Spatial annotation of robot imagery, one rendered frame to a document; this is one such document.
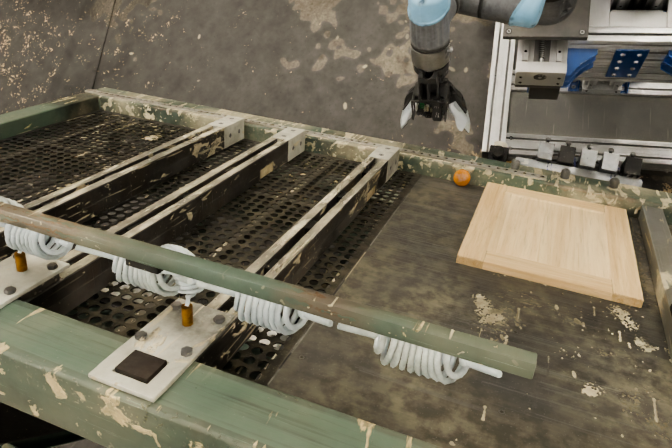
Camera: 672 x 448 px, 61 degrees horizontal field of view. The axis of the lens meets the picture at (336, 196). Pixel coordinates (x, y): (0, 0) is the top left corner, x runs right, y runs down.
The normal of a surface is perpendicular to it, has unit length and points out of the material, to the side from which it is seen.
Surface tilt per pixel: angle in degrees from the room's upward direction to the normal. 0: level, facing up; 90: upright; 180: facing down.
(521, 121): 0
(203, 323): 55
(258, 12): 0
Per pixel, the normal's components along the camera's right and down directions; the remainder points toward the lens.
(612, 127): -0.26, -0.23
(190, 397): 0.07, -0.91
